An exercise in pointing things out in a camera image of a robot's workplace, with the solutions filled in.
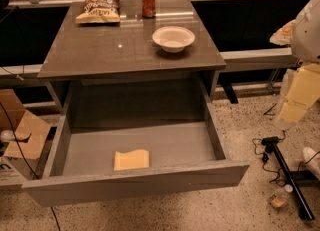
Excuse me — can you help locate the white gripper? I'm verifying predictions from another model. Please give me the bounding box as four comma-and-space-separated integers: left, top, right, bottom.
269, 20, 320, 130

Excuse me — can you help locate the yellow sponge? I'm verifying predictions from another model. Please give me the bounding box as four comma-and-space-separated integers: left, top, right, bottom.
114, 149, 150, 171

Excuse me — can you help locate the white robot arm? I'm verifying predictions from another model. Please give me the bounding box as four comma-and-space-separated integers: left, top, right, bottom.
270, 0, 320, 130

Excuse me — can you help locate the grey counter cabinet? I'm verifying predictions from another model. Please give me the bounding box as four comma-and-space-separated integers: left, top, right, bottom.
38, 0, 226, 105

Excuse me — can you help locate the grey open drawer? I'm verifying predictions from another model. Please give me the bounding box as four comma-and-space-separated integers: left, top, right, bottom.
23, 77, 249, 206

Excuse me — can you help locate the black floor bar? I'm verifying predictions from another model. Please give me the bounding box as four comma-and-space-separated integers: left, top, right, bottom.
262, 137, 315, 221

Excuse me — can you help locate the white bowl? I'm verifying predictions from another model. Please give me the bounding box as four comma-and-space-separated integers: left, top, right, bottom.
152, 26, 195, 53

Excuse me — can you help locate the small plastic cup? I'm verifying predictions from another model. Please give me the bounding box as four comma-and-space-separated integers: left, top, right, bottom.
269, 184, 293, 208

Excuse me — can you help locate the red soda can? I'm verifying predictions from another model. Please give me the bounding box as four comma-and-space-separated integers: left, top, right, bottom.
142, 0, 156, 18

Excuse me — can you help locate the chips bag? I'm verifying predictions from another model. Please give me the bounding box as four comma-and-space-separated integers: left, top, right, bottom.
75, 0, 120, 24

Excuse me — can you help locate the cardboard box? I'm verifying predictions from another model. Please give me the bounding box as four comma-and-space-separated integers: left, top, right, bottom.
0, 89, 51, 187

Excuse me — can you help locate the black cable on left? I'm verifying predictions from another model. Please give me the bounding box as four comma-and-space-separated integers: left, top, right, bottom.
0, 101, 62, 231

